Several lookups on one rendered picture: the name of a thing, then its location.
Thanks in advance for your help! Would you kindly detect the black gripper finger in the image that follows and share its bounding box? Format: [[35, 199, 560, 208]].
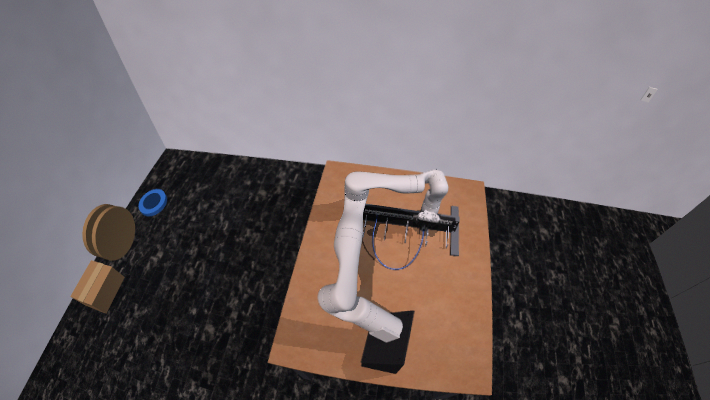
[[424, 218, 441, 232], [413, 214, 425, 231]]

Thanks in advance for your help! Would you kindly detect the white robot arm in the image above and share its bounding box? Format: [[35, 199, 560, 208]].
[[318, 170, 449, 343]]

